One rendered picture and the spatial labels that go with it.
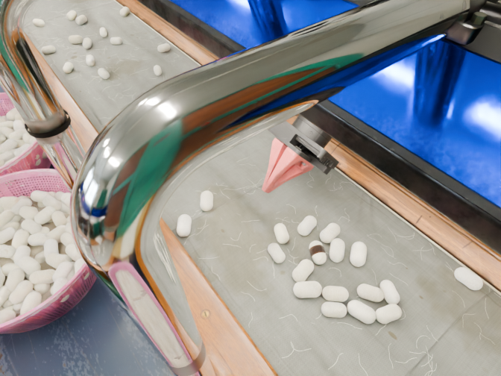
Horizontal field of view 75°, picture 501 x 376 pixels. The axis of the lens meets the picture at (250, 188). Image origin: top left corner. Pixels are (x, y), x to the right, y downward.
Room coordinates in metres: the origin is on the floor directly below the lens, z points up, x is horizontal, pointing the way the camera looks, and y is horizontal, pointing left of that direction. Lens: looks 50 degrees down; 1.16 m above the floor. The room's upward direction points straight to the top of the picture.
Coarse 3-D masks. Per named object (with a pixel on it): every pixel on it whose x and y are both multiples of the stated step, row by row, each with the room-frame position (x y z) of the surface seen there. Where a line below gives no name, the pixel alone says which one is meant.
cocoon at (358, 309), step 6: (354, 300) 0.16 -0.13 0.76; (348, 306) 0.15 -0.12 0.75; (354, 306) 0.15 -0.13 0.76; (360, 306) 0.15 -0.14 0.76; (366, 306) 0.15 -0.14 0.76; (354, 312) 0.15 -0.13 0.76; (360, 312) 0.15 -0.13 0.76; (366, 312) 0.15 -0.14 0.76; (372, 312) 0.15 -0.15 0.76; (360, 318) 0.14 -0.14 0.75; (366, 318) 0.14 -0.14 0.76; (372, 318) 0.14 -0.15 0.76
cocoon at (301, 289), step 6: (300, 282) 0.18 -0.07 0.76; (306, 282) 0.18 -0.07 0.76; (312, 282) 0.18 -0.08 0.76; (294, 288) 0.18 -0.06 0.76; (300, 288) 0.18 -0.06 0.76; (306, 288) 0.18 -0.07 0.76; (312, 288) 0.18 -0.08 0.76; (318, 288) 0.18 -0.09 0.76; (294, 294) 0.17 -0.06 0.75; (300, 294) 0.17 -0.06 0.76; (306, 294) 0.17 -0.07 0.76; (312, 294) 0.17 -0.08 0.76; (318, 294) 0.17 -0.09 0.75
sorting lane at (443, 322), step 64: (64, 0) 1.18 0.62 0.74; (64, 64) 0.77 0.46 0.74; (128, 64) 0.77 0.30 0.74; (192, 64) 0.77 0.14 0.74; (192, 192) 0.35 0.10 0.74; (256, 192) 0.35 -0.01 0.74; (320, 192) 0.35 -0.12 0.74; (192, 256) 0.23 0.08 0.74; (256, 256) 0.23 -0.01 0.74; (384, 256) 0.23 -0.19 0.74; (448, 256) 0.23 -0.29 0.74; (256, 320) 0.14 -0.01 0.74; (320, 320) 0.14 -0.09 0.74; (448, 320) 0.14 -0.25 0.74
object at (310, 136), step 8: (296, 120) 0.37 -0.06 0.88; (304, 120) 0.36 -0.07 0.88; (296, 128) 0.35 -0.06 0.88; (304, 128) 0.35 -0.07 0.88; (312, 128) 0.35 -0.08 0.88; (304, 136) 0.34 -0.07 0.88; (312, 136) 0.34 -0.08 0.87; (320, 136) 0.34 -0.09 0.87; (328, 136) 0.34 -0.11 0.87; (304, 144) 0.33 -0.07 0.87; (312, 144) 0.32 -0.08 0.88; (320, 144) 0.34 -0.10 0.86; (312, 152) 0.32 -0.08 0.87; (320, 152) 0.31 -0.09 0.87; (328, 152) 0.31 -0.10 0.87; (336, 160) 0.33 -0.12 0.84
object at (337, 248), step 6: (336, 240) 0.25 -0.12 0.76; (342, 240) 0.25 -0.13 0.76; (330, 246) 0.24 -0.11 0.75; (336, 246) 0.24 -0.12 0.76; (342, 246) 0.24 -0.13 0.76; (330, 252) 0.23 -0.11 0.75; (336, 252) 0.23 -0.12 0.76; (342, 252) 0.23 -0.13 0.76; (330, 258) 0.22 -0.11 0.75; (336, 258) 0.22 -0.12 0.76; (342, 258) 0.22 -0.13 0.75
